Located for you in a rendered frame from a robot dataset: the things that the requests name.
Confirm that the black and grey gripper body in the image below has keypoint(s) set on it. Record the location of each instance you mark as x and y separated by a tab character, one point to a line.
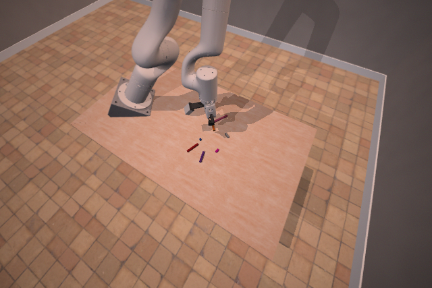
210	109

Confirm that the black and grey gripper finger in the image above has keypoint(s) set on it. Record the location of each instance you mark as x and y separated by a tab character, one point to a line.
211	122

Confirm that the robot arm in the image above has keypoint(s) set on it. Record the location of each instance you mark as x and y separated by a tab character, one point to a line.
154	53

